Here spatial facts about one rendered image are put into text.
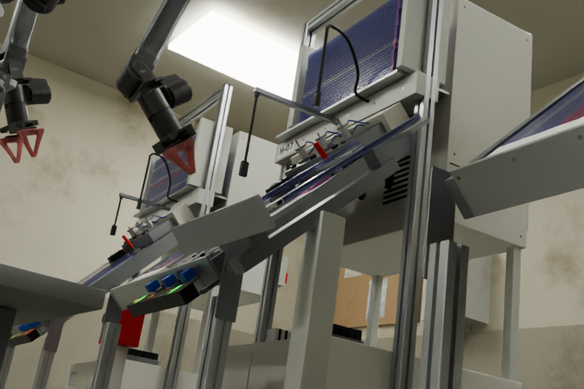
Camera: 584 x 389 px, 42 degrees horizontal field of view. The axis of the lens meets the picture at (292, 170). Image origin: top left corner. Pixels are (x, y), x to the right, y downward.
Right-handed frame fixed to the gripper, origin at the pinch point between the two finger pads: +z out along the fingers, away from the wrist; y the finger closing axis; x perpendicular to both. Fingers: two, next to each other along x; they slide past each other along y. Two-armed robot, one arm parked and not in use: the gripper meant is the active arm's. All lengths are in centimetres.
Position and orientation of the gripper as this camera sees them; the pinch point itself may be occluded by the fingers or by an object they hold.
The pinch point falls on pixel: (191, 170)
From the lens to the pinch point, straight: 172.0
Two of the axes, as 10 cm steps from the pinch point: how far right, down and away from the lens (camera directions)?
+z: 4.8, 8.7, 0.6
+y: -5.3, 2.4, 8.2
